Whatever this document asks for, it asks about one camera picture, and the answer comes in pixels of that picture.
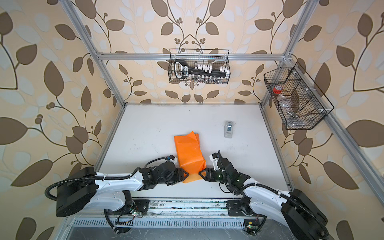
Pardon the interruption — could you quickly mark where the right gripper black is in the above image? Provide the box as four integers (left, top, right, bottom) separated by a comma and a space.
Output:
199, 167, 231, 185

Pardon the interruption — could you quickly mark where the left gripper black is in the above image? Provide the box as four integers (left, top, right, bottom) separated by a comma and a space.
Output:
157, 167, 193, 186

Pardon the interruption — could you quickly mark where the orange wrapping paper sheet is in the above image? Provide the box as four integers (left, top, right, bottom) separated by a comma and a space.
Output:
174, 132, 207, 184

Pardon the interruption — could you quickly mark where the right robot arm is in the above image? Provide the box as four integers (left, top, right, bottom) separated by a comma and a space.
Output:
199, 153, 331, 240

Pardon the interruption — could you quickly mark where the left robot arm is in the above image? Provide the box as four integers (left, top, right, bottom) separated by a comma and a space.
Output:
45, 158, 189, 218

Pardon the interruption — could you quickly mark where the white tape dispenser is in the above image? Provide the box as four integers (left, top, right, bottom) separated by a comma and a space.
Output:
225, 121, 234, 139

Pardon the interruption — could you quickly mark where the black tool set in basket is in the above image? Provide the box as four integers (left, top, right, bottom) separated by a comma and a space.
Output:
173, 60, 231, 81

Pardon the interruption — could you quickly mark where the red capped item in basket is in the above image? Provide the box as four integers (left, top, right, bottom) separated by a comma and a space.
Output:
272, 85, 283, 96

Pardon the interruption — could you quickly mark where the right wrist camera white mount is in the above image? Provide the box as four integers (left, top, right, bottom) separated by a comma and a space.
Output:
210, 153, 219, 171

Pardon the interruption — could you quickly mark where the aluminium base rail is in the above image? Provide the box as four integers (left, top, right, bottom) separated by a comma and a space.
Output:
64, 197, 313, 229

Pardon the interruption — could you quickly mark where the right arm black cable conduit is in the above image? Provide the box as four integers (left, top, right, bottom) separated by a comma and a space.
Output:
239, 182, 331, 240

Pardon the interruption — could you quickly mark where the black wire basket centre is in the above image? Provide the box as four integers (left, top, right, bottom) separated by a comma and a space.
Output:
168, 48, 231, 85

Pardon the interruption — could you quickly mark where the black wire basket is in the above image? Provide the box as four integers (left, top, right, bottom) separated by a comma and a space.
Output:
168, 48, 231, 85
264, 62, 335, 130

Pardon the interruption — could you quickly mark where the black wire basket right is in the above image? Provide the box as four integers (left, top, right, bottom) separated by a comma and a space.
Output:
264, 62, 335, 130

